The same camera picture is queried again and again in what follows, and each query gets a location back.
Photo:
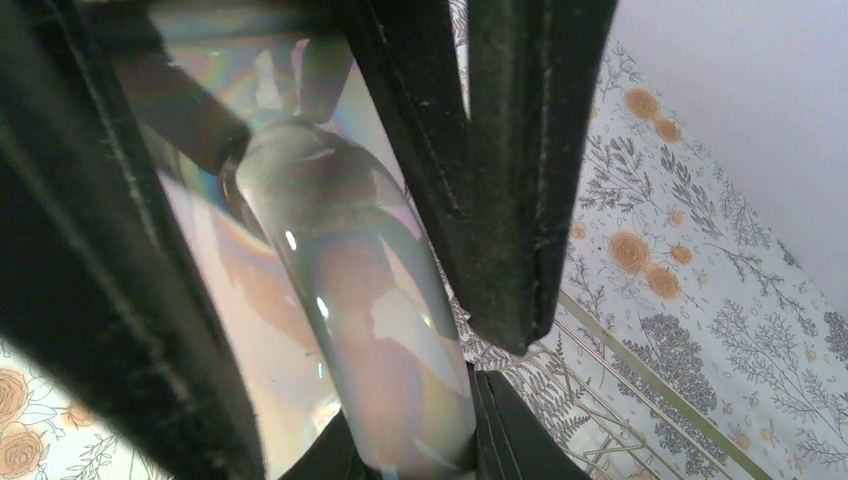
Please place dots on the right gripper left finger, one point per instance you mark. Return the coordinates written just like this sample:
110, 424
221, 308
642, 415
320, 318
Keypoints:
98, 285

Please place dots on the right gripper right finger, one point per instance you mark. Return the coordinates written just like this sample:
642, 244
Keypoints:
493, 168

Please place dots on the white iridescent patterned mug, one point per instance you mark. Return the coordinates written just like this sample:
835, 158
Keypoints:
262, 128

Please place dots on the metal wire dish rack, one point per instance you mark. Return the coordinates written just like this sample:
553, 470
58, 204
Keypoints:
606, 408

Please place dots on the floral tablecloth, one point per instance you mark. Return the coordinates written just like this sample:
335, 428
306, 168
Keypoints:
662, 249

